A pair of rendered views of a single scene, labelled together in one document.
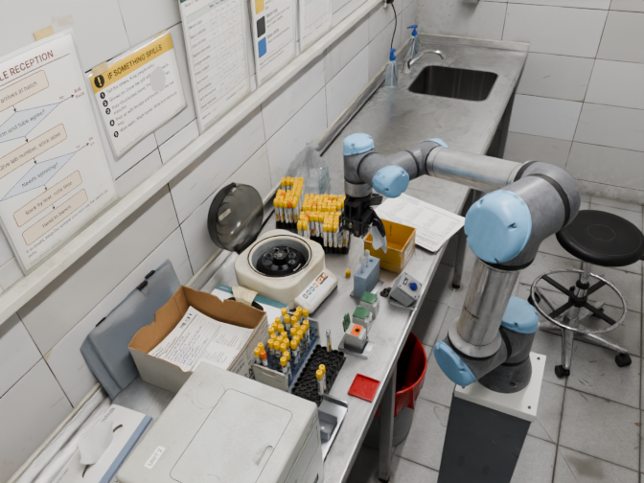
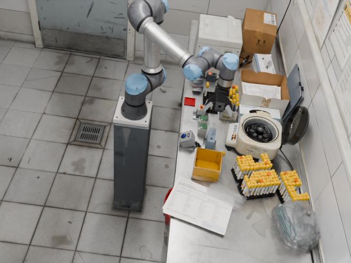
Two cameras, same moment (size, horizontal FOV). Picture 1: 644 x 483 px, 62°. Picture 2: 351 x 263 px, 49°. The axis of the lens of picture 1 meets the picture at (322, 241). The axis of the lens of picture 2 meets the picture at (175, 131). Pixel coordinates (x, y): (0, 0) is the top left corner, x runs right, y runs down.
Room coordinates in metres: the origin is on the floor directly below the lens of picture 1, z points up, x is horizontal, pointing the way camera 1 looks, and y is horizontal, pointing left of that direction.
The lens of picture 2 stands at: (2.36, -0.99, 2.42)
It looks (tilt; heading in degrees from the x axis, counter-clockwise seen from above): 46 degrees down; 151
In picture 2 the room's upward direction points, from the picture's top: 9 degrees clockwise
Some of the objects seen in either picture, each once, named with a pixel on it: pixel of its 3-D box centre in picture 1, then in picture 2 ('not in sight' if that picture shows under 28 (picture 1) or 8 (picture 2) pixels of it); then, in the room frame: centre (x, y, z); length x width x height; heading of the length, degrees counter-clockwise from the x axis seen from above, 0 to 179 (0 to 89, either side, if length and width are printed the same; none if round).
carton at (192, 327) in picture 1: (203, 346); (261, 93); (0.96, 0.34, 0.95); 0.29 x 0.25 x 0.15; 63
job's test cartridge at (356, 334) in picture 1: (356, 337); (201, 111); (0.98, -0.08, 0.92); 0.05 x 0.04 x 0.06; 63
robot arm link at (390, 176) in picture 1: (389, 173); (209, 59); (1.09, -0.17, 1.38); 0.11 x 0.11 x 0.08; 31
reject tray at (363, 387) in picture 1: (364, 387); (189, 101); (0.85, -0.09, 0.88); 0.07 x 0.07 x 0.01; 63
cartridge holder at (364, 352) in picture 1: (356, 343); (200, 114); (0.98, -0.08, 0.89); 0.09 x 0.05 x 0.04; 63
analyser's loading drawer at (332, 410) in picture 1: (318, 434); (198, 77); (0.70, 0.04, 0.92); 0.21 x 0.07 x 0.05; 153
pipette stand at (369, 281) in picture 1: (366, 278); (210, 140); (1.21, -0.13, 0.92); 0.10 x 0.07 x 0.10; 148
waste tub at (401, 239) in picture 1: (389, 245); (206, 165); (1.36, -0.22, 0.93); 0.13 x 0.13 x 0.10; 59
